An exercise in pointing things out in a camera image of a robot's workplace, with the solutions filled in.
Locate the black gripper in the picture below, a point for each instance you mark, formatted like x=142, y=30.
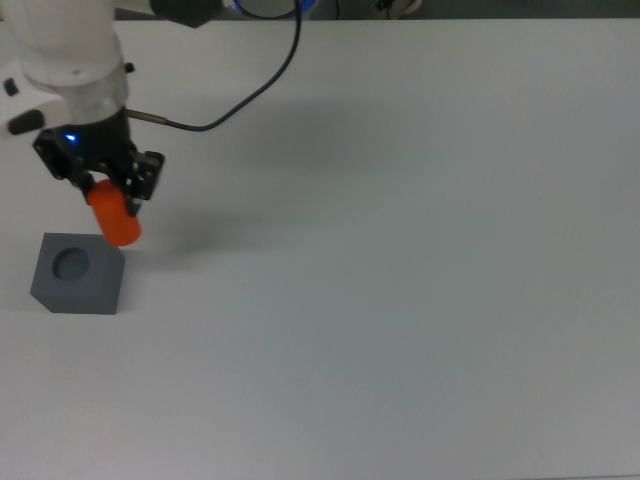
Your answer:
x=102, y=142

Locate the orange cylinder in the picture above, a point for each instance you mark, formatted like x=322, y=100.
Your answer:
x=117, y=220

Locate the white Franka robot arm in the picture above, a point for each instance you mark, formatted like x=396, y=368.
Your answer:
x=65, y=45

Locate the grey block with round hole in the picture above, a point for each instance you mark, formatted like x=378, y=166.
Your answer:
x=75, y=295

